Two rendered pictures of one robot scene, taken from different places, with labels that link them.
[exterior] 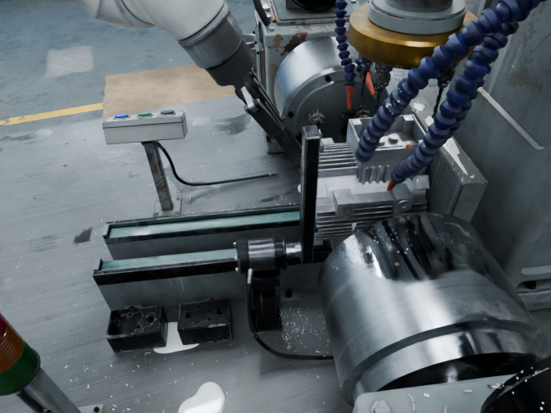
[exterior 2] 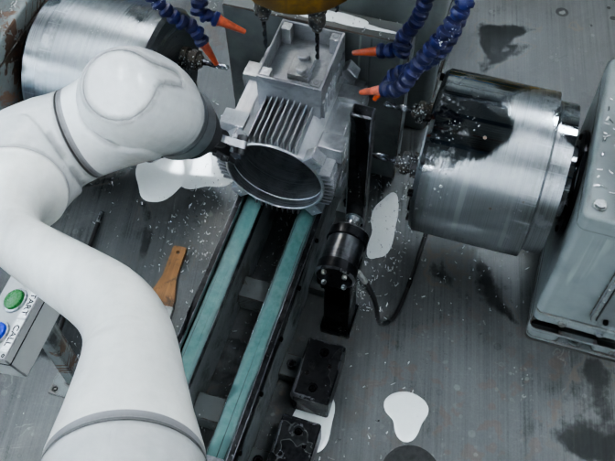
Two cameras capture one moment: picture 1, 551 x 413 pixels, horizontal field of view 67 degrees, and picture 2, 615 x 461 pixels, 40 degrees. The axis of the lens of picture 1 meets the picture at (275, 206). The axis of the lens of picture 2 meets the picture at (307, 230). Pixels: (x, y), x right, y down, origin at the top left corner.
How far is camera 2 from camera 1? 0.83 m
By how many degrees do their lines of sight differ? 42
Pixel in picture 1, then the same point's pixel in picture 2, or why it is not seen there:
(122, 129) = (27, 338)
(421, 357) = (561, 167)
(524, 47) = not seen: outside the picture
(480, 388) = (603, 146)
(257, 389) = (413, 357)
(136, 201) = (32, 423)
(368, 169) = (324, 100)
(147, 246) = not seen: hidden behind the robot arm
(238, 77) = (219, 132)
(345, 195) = (332, 139)
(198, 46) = (202, 137)
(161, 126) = not seen: hidden behind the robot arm
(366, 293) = (490, 174)
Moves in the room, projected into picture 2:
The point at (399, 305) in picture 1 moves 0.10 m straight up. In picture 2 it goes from (520, 156) to (536, 108)
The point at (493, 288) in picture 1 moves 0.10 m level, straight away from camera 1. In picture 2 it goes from (532, 93) to (494, 47)
